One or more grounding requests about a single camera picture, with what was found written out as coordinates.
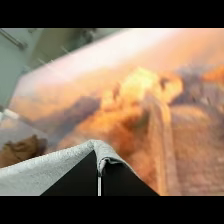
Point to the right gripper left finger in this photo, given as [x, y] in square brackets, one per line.
[81, 180]

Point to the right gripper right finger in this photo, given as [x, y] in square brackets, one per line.
[123, 181]

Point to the grey sweatshirt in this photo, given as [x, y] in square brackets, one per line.
[33, 175]

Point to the brown garment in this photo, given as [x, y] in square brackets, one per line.
[21, 150]

